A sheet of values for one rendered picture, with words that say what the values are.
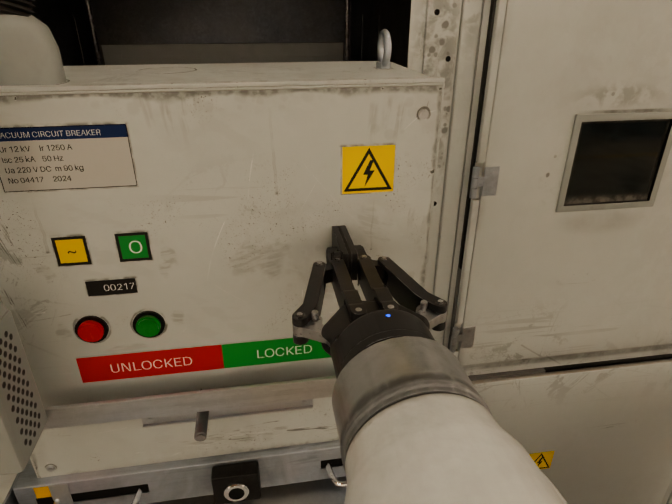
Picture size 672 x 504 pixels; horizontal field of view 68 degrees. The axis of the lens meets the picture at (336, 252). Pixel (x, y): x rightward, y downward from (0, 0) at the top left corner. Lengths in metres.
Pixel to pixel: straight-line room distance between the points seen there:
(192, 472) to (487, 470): 0.54
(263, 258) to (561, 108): 0.52
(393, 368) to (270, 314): 0.31
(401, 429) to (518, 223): 0.66
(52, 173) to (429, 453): 0.43
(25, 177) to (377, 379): 0.39
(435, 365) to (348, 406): 0.06
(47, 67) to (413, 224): 0.39
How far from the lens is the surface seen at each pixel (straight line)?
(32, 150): 0.54
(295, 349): 0.61
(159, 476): 0.74
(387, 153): 0.52
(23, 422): 0.59
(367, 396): 0.29
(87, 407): 0.63
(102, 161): 0.52
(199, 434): 0.62
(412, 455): 0.24
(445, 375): 0.29
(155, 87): 0.50
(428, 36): 0.76
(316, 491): 0.77
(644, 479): 1.51
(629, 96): 0.91
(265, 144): 0.50
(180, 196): 0.52
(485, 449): 0.25
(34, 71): 0.56
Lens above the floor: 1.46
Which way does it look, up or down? 26 degrees down
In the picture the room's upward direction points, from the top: straight up
